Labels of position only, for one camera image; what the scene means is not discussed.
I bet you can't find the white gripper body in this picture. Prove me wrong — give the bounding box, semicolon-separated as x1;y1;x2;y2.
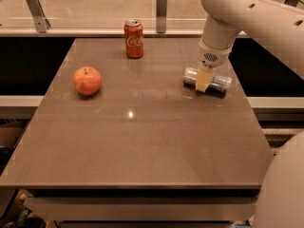
198;39;232;68

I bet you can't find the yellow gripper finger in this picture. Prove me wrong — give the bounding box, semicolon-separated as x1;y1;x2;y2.
196;66;215;92

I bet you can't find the silver blue Red Bull can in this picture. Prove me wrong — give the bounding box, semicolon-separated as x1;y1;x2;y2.
183;67;232;93

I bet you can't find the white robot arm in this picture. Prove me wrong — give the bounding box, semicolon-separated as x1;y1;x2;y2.
198;0;304;228

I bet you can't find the red Coca-Cola can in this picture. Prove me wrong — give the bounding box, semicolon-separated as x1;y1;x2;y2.
124;19;143;59

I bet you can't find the red apple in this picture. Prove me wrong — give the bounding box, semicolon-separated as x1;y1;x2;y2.
73;66;102;96

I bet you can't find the glass railing panel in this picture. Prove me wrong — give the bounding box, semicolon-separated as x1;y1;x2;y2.
0;0;304;30

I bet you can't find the middle metal railing bracket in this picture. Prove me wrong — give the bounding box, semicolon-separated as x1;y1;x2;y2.
156;0;167;33

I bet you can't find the left metal railing bracket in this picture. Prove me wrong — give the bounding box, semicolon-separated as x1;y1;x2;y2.
26;0;51;33

